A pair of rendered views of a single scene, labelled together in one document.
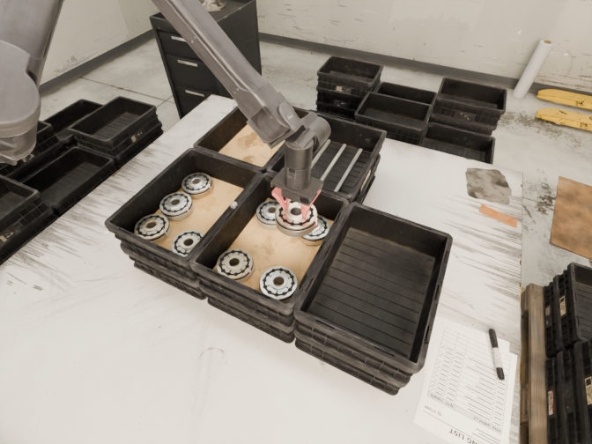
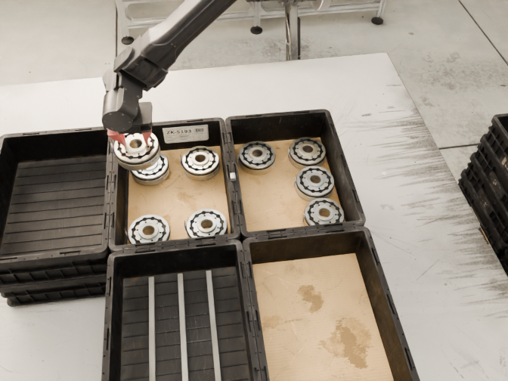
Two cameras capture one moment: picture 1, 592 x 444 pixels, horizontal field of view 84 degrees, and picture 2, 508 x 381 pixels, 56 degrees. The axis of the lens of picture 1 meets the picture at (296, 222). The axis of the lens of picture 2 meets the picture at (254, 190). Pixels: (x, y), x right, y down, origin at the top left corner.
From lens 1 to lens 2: 1.35 m
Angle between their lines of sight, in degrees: 74
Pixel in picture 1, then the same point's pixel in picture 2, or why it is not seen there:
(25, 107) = not seen: outside the picture
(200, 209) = (292, 199)
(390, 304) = (39, 207)
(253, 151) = (321, 320)
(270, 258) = (176, 190)
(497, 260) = not seen: outside the picture
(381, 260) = (60, 246)
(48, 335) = (314, 100)
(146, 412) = (204, 105)
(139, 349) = not seen: hidden behind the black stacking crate
